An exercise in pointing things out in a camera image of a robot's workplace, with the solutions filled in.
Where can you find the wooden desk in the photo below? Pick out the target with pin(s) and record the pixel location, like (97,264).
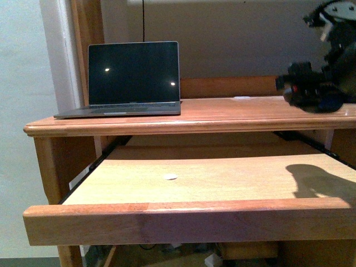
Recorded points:
(69,150)

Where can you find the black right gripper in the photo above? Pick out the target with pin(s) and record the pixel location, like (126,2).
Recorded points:
(311,91)

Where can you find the wooden box on floor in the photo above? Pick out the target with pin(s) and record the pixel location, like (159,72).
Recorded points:
(249,250)

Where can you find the white round sticker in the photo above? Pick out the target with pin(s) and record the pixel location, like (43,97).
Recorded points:
(170,176)

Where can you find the grey open laptop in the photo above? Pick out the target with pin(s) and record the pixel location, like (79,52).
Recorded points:
(131,79)

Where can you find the wooden pull-out keyboard tray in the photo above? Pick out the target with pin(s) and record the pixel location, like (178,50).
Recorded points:
(272,192)

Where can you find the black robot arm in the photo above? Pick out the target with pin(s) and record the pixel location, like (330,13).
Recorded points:
(337,20)

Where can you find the white desk grommet cap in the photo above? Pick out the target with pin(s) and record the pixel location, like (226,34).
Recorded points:
(241,98)

